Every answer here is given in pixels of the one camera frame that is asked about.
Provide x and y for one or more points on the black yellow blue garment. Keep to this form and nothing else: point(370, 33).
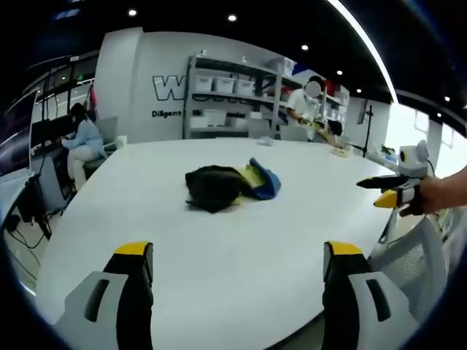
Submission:
point(226, 186)

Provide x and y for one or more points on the black tripod stand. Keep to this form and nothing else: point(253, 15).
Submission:
point(368, 131)

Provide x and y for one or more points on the grey office chair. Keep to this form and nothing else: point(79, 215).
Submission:
point(108, 133)

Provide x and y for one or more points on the person's right hand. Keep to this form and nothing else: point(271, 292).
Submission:
point(434, 195)

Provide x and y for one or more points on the black computer monitor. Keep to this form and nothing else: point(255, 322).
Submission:
point(49, 131)

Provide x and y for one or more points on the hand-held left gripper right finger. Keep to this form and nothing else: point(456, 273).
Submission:
point(365, 295)

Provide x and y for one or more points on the green potted plant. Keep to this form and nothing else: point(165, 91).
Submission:
point(388, 149)

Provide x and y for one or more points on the white mesh office chair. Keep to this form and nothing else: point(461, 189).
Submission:
point(408, 262)

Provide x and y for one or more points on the yellow flat item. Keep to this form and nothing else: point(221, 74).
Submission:
point(341, 152)

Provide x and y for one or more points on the white storage box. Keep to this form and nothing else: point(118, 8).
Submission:
point(224, 85)
point(203, 84)
point(244, 86)

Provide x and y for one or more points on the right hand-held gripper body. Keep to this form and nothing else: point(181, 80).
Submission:
point(414, 160)

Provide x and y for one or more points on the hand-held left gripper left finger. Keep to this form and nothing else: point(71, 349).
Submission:
point(109, 291)

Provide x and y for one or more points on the grey metal shelving unit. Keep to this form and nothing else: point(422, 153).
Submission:
point(233, 105)

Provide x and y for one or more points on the small grey cloth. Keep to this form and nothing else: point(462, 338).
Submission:
point(265, 141)

